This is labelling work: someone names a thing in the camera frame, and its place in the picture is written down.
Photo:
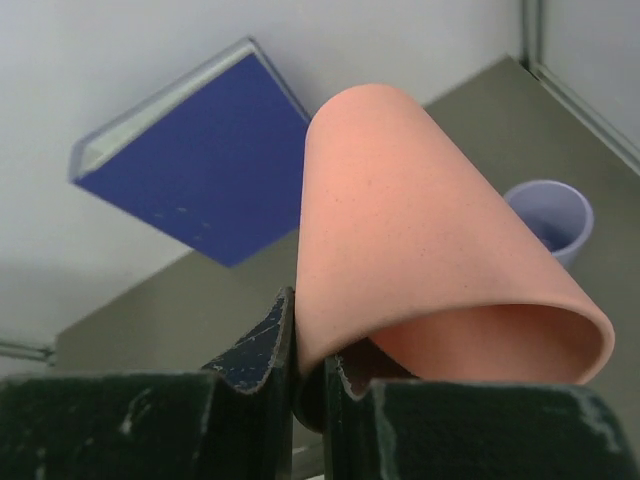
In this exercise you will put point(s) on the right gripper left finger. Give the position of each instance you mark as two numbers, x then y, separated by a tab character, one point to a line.
231	419

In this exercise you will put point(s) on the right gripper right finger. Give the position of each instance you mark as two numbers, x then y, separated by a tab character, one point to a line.
411	429

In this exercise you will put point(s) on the pink plastic cup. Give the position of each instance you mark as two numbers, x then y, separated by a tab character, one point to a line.
408	254

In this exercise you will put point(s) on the lavender plastic cup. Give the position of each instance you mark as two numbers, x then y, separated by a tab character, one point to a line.
559	215

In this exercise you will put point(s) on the purple-blue binder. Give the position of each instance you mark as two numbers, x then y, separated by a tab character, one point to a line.
213	160

